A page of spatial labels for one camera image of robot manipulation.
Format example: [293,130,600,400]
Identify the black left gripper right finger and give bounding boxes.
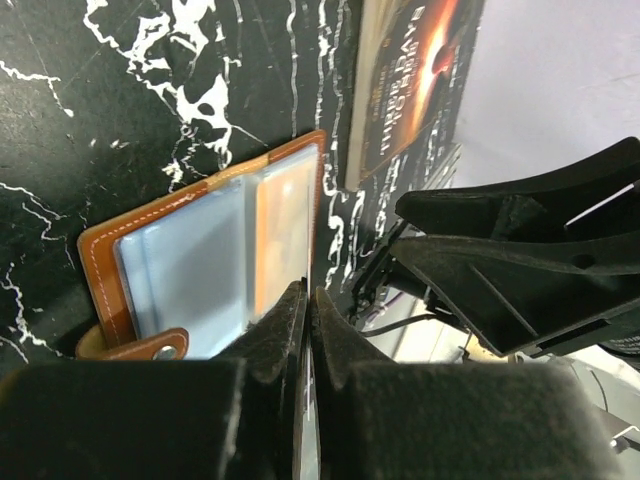
[309,290,622,479]

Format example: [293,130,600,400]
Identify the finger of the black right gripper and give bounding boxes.
[392,234,639,357]
[394,137,639,260]

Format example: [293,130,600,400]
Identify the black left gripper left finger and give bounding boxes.
[1,281,308,479]

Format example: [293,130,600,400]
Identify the brown leather card holder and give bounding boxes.
[76,130,326,360]

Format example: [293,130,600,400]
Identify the dark book three days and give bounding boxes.
[344,0,484,191]

